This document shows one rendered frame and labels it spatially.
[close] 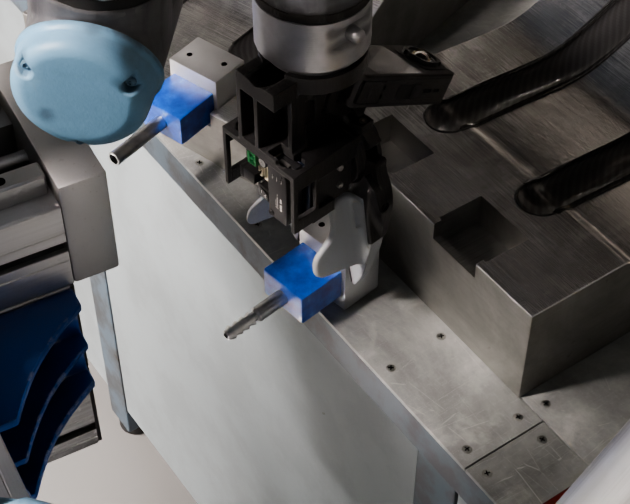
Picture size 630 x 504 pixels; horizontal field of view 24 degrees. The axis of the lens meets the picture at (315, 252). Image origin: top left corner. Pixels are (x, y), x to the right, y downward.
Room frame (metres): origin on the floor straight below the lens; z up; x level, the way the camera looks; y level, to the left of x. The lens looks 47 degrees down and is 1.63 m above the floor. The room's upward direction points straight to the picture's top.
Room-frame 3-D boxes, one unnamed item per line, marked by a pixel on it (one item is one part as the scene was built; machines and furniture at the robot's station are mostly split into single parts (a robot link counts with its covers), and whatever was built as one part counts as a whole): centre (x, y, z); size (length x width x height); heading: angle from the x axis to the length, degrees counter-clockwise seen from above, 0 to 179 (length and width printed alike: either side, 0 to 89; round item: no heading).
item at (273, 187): (0.73, 0.01, 0.99); 0.09 x 0.08 x 0.12; 133
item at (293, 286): (0.72, 0.02, 0.83); 0.13 x 0.05 x 0.05; 133
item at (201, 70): (0.88, 0.12, 0.86); 0.13 x 0.05 x 0.05; 142
